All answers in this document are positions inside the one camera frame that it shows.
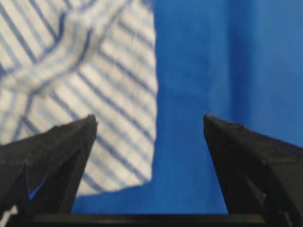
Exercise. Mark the white blue striped towel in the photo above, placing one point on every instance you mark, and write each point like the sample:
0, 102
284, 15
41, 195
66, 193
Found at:
62, 60

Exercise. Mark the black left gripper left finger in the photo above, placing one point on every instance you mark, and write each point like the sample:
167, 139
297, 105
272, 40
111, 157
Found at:
42, 173

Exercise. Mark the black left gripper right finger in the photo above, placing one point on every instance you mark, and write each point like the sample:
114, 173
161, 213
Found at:
261, 178

